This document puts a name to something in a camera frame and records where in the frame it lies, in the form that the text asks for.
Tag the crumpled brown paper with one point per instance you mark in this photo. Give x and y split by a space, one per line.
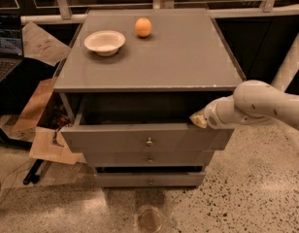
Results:
40 45

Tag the grey drawer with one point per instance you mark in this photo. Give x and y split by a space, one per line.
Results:
150 179
139 159
129 122

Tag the grey drawer cabinet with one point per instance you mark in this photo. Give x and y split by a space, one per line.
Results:
182 54

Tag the white railing pipe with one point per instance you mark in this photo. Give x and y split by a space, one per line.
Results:
290 10

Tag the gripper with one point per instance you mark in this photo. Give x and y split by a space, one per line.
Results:
211 116

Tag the grey bottom drawer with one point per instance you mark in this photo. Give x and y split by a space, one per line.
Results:
150 179

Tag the cardboard box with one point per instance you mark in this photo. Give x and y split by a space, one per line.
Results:
42 113

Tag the round floor drain cover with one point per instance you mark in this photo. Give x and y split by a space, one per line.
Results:
150 221

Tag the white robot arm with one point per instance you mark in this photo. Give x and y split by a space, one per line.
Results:
251 102

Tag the black laptop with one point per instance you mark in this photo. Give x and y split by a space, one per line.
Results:
11 45

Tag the grey top drawer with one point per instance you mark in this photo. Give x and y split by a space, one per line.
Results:
129 122

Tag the black table leg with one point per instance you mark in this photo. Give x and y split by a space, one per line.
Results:
6 141

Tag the white bowl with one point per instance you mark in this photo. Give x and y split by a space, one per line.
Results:
105 42

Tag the orange fruit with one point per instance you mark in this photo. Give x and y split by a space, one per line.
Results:
143 27

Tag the white diagonal pipe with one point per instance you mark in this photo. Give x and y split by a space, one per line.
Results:
289 67

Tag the grey middle drawer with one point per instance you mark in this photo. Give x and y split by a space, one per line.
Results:
139 159

